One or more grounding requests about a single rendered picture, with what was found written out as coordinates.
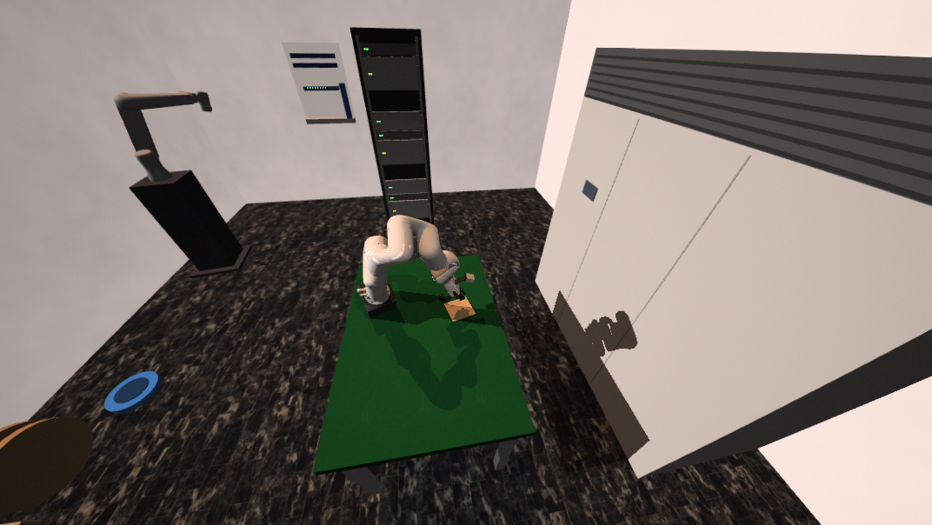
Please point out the orange mat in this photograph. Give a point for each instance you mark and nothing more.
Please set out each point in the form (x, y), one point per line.
(459, 309)

